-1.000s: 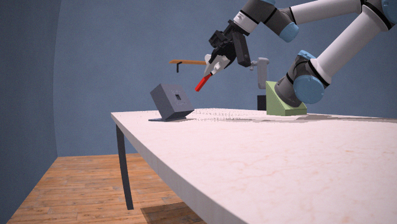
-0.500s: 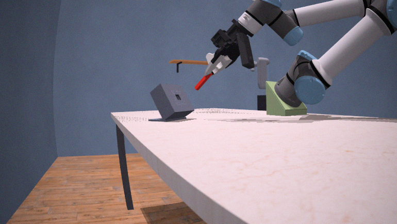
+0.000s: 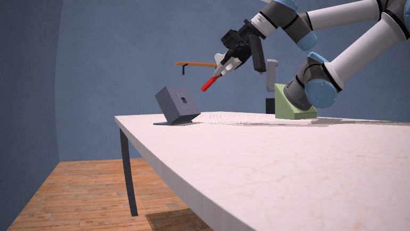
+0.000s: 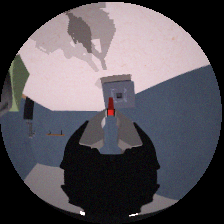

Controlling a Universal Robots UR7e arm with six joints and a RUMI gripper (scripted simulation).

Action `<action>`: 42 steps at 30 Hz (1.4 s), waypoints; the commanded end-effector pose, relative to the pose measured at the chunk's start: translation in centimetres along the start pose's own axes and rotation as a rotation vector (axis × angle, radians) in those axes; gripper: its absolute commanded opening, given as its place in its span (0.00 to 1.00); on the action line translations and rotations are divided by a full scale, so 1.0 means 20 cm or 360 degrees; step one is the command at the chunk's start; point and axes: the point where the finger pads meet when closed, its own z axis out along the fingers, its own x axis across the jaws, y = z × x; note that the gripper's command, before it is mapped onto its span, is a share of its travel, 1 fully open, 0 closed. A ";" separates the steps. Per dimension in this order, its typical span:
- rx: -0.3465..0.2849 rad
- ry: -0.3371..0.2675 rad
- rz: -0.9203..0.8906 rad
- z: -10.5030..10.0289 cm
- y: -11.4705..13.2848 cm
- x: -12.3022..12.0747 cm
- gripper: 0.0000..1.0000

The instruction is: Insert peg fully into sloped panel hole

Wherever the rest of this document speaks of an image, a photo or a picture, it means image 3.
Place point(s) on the red rectangular peg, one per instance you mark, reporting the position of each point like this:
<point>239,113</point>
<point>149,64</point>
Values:
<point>209,83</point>

